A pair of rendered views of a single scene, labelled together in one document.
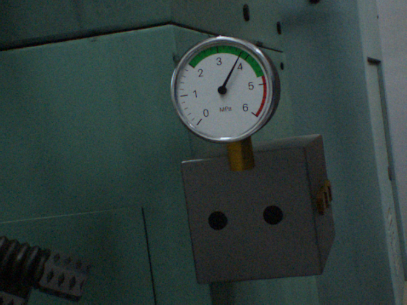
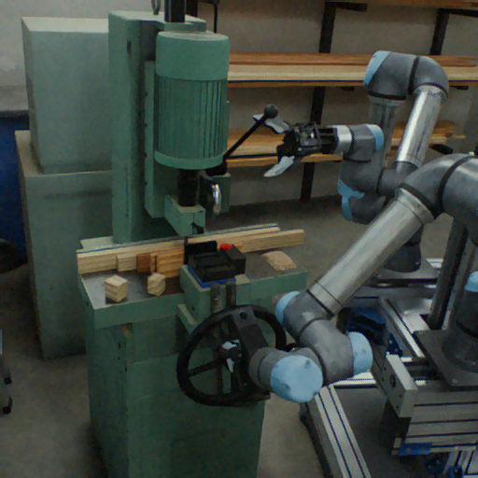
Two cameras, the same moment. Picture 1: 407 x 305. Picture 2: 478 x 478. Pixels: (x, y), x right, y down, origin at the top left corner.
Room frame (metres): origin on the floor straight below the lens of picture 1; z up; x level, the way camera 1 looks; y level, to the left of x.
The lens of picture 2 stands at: (-0.41, 0.99, 1.66)
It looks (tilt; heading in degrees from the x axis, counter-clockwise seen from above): 26 degrees down; 319
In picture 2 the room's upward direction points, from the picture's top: 5 degrees clockwise
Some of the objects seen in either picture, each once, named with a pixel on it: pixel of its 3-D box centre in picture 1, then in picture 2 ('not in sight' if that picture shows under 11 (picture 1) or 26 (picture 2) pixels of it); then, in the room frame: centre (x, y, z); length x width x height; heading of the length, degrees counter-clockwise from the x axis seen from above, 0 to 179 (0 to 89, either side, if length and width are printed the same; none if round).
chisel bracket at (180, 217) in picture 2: not in sight; (184, 216); (0.76, 0.17, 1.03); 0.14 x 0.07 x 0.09; 166
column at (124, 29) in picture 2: not in sight; (153, 141); (1.03, 0.11, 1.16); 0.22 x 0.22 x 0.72; 76
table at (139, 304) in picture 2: not in sight; (201, 287); (0.64, 0.20, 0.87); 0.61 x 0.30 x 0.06; 76
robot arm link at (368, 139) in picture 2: not in sight; (359, 140); (0.50, -0.19, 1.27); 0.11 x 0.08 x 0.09; 76
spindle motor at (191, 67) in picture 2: not in sight; (190, 100); (0.75, 0.18, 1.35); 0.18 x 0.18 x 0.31
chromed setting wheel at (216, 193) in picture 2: not in sight; (210, 199); (0.84, 0.03, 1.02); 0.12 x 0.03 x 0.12; 166
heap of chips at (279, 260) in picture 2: not in sight; (279, 258); (0.60, -0.05, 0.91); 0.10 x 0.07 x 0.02; 166
